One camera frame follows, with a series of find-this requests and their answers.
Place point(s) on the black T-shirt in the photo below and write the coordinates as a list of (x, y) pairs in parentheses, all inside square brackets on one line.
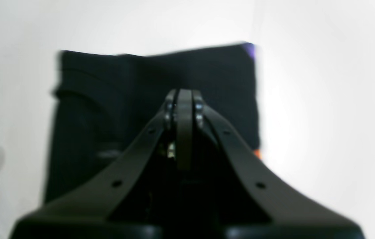
[(104, 101)]

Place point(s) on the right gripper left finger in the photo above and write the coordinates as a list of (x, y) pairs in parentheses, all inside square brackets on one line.
[(84, 212)]

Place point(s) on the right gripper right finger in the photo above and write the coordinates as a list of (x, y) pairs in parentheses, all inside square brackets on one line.
[(291, 214)]

